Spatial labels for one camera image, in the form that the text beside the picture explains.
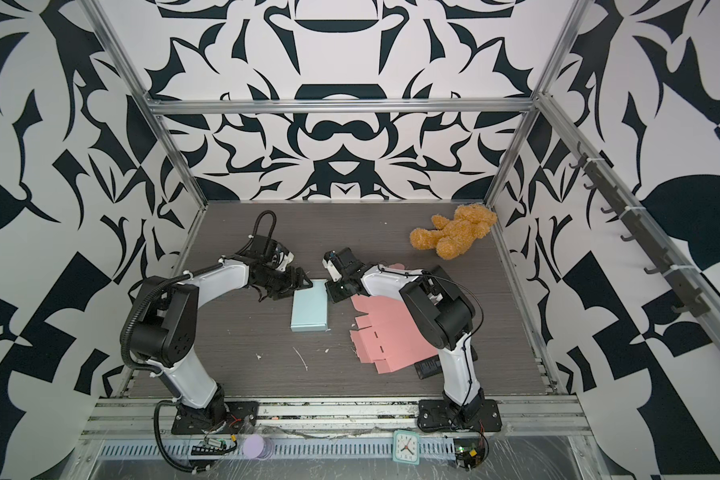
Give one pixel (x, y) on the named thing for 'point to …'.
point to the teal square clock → (406, 447)
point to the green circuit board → (467, 458)
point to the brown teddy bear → (453, 238)
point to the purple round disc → (253, 446)
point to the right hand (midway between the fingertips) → (329, 290)
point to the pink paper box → (388, 335)
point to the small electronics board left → (211, 447)
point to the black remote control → (429, 367)
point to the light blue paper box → (309, 309)
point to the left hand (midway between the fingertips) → (306, 284)
